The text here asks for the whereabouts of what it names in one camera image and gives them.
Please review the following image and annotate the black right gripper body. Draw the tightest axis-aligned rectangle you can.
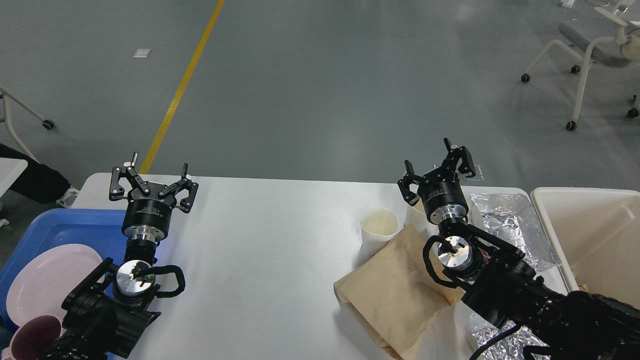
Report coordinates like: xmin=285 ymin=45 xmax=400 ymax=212
xmin=420 ymin=174 xmax=469 ymax=224

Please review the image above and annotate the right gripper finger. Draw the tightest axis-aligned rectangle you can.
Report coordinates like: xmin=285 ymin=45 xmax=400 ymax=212
xmin=438 ymin=137 xmax=477 ymax=182
xmin=397 ymin=160 xmax=428 ymax=207

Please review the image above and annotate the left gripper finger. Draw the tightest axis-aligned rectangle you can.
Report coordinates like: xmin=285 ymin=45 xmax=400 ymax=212
xmin=158 ymin=162 xmax=200 ymax=214
xmin=109 ymin=152 xmax=151 ymax=202

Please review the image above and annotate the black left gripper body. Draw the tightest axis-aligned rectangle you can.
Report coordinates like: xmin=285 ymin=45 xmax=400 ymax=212
xmin=121 ymin=194 xmax=176 ymax=240

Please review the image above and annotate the white paper cup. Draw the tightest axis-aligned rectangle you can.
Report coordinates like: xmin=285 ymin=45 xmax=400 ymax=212
xmin=359 ymin=207 xmax=399 ymax=256
xmin=404 ymin=200 xmax=439 ymax=239

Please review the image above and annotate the brown paper bag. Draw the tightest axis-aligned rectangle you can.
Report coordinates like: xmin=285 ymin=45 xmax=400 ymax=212
xmin=334 ymin=225 xmax=464 ymax=360

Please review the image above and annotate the pink plate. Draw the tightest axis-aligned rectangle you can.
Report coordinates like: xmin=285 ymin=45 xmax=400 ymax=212
xmin=6 ymin=243 xmax=103 ymax=327

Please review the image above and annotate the pink mug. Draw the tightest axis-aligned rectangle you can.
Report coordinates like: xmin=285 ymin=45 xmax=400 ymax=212
xmin=1 ymin=314 xmax=64 ymax=360

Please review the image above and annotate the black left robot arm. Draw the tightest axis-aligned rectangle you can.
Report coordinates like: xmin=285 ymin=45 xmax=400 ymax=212
xmin=39 ymin=152 xmax=199 ymax=360

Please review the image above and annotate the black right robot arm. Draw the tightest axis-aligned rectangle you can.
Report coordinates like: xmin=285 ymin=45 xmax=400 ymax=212
xmin=397 ymin=138 xmax=640 ymax=360

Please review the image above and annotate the white floor socket plate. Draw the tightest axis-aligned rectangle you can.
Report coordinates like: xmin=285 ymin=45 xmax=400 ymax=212
xmin=462 ymin=164 xmax=485 ymax=182

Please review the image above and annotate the blue plastic tray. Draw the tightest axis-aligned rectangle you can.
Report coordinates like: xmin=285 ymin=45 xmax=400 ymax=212
xmin=0 ymin=208 xmax=127 ymax=333

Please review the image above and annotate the crumpled aluminium foil sheet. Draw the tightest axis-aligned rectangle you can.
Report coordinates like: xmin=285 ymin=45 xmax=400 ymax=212
xmin=468 ymin=193 xmax=562 ymax=272

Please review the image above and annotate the person in black trousers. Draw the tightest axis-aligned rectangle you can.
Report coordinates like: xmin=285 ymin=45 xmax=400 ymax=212
xmin=0 ymin=144 xmax=80 ymax=208

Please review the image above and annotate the white side table corner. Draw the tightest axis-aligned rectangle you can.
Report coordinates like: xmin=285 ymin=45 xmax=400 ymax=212
xmin=0 ymin=157 xmax=28 ymax=198

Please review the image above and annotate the white chair left edge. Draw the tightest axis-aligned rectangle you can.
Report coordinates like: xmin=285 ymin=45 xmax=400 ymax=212
xmin=0 ymin=85 xmax=56 ymax=161

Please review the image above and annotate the beige plastic bin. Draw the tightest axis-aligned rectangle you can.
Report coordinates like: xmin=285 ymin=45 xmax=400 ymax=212
xmin=530 ymin=187 xmax=640 ymax=308

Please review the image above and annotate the aluminium foil piece lower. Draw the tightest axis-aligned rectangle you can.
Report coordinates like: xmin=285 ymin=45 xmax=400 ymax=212
xmin=465 ymin=313 xmax=547 ymax=360

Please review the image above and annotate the white grey office chair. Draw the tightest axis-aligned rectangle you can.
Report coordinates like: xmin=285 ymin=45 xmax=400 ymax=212
xmin=520 ymin=0 xmax=640 ymax=132

